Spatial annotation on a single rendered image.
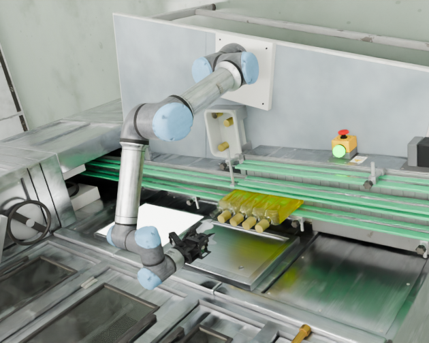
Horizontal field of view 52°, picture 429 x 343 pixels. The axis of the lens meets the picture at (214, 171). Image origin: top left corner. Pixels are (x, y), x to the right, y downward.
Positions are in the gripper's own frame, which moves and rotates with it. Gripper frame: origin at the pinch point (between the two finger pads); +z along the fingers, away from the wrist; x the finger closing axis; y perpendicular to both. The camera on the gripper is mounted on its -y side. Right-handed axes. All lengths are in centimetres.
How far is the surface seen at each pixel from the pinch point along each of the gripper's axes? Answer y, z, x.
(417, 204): 64, 31, 6
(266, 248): 15.0, 13.0, -12.8
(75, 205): -104, 7, -13
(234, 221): 6.6, 6.9, 0.5
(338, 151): 35, 38, 20
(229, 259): 6.0, 1.0, -12.9
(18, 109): -370, 118, 0
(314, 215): 28.2, 27.9, -3.2
